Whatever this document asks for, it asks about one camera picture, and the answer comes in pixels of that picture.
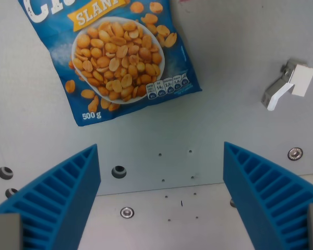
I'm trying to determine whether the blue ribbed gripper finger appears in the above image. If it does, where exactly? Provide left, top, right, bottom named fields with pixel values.
left=223, top=141, right=313, bottom=250
left=0, top=143, right=102, bottom=250

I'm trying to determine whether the silver countersunk screw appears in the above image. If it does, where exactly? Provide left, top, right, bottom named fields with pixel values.
left=287, top=147, right=304, bottom=161
left=120, top=207, right=135, bottom=219

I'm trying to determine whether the blue salted peanuts bag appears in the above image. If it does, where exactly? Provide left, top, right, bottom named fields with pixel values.
left=17, top=0, right=203, bottom=127

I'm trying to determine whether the grey and white bracket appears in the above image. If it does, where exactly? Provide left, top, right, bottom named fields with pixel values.
left=261, top=59, right=313, bottom=112

